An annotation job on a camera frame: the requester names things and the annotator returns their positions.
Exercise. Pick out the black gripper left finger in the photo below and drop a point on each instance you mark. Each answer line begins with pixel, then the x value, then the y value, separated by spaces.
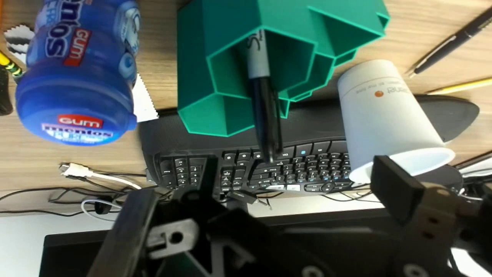
pixel 124 251

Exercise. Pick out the black pen on desk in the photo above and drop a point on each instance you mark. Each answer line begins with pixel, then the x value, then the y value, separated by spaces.
pixel 453 42

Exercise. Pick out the yellow pencil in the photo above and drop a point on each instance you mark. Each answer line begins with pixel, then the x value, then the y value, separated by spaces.
pixel 462 87

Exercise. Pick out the green hexagonal desk organizer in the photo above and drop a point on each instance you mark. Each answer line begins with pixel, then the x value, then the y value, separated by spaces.
pixel 307 42

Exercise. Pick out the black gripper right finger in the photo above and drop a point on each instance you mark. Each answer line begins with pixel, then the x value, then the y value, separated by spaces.
pixel 397 190

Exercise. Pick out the blue gum bottle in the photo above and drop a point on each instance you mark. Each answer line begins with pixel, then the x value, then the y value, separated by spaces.
pixel 81 71

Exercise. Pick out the large black computer monitor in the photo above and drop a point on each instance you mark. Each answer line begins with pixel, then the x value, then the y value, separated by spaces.
pixel 356 244

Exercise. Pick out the black ergonomic keyboard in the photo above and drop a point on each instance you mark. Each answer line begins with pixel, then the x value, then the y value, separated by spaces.
pixel 314 154

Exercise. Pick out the white paper note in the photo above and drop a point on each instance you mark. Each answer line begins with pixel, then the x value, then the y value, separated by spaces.
pixel 144 107

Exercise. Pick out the grey black marker pen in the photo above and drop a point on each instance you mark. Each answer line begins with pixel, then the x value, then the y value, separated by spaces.
pixel 265 102

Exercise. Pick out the white paper cup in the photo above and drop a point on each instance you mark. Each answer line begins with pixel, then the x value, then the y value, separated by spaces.
pixel 384 117

